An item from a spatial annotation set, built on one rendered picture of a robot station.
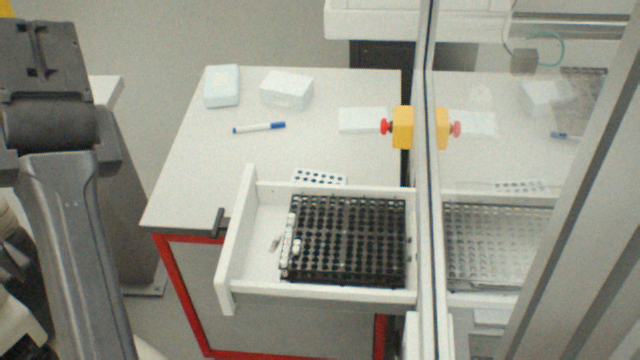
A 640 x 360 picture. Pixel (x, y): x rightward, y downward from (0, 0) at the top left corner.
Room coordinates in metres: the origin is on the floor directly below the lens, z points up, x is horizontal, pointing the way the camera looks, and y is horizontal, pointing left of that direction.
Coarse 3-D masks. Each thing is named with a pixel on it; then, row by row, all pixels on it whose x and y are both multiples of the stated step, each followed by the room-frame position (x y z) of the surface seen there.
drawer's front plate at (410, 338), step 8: (408, 312) 0.44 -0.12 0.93; (416, 312) 0.44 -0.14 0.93; (408, 320) 0.43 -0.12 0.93; (416, 320) 0.43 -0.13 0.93; (408, 328) 0.42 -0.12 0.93; (416, 328) 0.42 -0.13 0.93; (408, 336) 0.40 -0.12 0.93; (416, 336) 0.40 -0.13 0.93; (408, 344) 0.39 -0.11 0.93; (416, 344) 0.39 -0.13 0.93; (408, 352) 0.38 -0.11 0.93; (416, 352) 0.38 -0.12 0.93
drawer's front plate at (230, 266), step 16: (256, 176) 0.79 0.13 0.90; (240, 192) 0.72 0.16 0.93; (256, 192) 0.77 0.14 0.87; (240, 208) 0.68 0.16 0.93; (256, 208) 0.75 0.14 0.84; (240, 224) 0.65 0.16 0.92; (240, 240) 0.63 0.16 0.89; (224, 256) 0.57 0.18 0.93; (240, 256) 0.61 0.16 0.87; (224, 272) 0.54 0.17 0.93; (240, 272) 0.60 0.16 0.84; (224, 288) 0.52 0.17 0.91; (224, 304) 0.52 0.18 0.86
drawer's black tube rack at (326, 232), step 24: (312, 216) 0.70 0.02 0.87; (336, 216) 0.67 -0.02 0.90; (360, 216) 0.67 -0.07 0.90; (384, 216) 0.67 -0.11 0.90; (312, 240) 0.62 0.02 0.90; (336, 240) 0.62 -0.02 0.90; (360, 240) 0.61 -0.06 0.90; (384, 240) 0.61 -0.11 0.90; (312, 264) 0.57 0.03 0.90; (336, 264) 0.56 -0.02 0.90; (360, 264) 0.58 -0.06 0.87; (384, 264) 0.56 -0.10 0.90
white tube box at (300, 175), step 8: (296, 168) 0.91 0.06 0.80; (304, 168) 0.91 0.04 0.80; (296, 176) 0.89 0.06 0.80; (304, 176) 0.88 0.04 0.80; (312, 176) 0.88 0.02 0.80; (320, 176) 0.88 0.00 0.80; (328, 176) 0.88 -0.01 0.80; (336, 176) 0.88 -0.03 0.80; (344, 176) 0.88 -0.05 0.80; (344, 184) 0.85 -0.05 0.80
